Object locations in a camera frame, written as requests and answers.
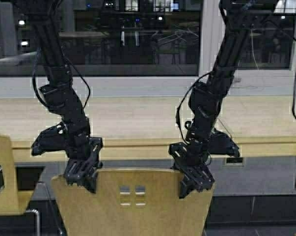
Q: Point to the yellow wooden chair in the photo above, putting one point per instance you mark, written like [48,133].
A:
[14,201]
[132,202]

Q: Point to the dark glass window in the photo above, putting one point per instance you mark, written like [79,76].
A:
[111,37]

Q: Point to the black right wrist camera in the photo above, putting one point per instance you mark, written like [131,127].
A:
[220,143]

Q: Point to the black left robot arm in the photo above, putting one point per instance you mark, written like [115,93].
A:
[72,134]

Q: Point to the long wooden counter table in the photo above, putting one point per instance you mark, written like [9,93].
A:
[135,128]

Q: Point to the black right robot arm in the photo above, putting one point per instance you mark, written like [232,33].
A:
[202,139]

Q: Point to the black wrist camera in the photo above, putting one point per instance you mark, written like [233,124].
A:
[50,140]
[220,143]

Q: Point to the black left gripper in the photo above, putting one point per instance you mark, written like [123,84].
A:
[84,161]

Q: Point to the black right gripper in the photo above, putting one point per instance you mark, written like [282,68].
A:
[196,174]

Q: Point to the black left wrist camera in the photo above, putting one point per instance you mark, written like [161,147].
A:
[50,140]

